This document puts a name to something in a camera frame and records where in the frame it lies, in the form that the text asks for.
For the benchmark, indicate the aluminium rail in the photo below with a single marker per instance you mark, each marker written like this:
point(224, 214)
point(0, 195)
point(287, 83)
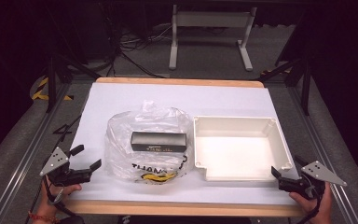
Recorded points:
point(28, 155)
point(320, 149)

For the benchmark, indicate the white plastic container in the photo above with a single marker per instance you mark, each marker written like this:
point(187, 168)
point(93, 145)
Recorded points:
point(236, 152)

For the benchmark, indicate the black rectangular box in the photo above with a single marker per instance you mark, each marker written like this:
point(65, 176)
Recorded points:
point(158, 141)

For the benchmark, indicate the white metal desk frame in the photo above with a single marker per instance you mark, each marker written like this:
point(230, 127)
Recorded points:
point(213, 19)

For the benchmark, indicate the person's right hand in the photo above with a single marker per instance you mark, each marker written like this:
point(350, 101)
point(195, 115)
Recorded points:
point(318, 210)

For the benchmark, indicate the white paper sheet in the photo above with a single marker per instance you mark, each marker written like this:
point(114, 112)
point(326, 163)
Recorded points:
point(180, 99)

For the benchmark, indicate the black tripod stand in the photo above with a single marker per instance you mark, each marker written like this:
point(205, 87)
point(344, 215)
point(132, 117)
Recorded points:
point(52, 81)
point(306, 84)

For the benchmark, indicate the clear plastic bag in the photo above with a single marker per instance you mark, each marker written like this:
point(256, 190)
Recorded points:
point(121, 155)

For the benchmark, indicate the black tape mark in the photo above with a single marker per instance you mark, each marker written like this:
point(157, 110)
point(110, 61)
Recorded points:
point(63, 129)

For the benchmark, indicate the yellow black hazard tape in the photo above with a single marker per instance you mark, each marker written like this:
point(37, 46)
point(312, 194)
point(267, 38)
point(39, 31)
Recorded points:
point(40, 90)

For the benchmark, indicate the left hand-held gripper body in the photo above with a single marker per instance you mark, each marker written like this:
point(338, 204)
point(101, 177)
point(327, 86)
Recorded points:
point(59, 169)

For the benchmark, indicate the person's left hand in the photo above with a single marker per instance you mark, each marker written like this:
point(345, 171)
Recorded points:
point(51, 202)

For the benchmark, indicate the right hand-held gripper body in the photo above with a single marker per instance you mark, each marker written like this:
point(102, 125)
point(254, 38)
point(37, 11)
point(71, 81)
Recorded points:
point(318, 174)

